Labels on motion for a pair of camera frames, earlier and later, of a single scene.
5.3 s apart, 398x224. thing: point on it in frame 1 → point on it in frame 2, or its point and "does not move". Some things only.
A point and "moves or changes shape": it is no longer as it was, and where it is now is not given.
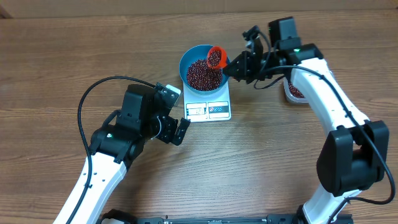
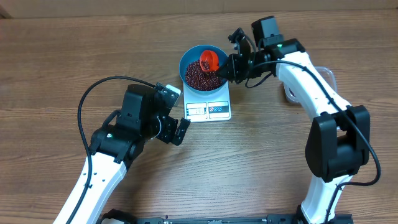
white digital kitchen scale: (211, 107) does not move
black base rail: (127, 218) does not move
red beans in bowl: (202, 77) does not move
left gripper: (167, 135) does not move
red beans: (214, 57) → (205, 65)
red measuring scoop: (217, 57) moves or changes shape
